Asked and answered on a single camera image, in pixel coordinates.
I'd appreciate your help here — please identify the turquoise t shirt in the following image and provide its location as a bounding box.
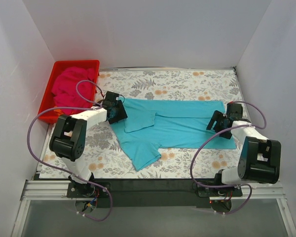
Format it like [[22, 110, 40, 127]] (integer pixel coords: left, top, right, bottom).
[[111, 98, 225, 171]]

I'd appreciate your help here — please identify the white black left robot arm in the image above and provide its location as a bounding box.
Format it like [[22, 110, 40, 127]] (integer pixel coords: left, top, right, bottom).
[[49, 91, 127, 198]]

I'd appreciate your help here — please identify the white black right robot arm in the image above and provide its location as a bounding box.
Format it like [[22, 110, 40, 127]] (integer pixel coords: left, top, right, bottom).
[[206, 102, 281, 196]]

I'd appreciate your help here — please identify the floral patterned table mat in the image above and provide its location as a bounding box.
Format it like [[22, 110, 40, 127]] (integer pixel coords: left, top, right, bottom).
[[38, 70, 267, 179]]

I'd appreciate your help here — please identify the magenta t shirt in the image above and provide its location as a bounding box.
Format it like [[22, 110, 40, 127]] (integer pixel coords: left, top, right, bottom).
[[51, 67, 96, 108]]

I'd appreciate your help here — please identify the orange cloth in bin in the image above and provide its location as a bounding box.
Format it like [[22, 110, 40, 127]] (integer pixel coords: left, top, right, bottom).
[[53, 107, 63, 116]]

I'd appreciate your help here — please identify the red plastic bin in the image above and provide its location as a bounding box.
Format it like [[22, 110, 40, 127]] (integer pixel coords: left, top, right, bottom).
[[38, 60, 100, 123]]

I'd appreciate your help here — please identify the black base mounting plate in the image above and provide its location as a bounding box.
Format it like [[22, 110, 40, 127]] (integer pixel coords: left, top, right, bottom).
[[66, 178, 247, 208]]

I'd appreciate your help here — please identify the aluminium frame rail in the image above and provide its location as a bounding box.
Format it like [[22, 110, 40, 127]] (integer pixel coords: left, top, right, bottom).
[[12, 179, 296, 237]]

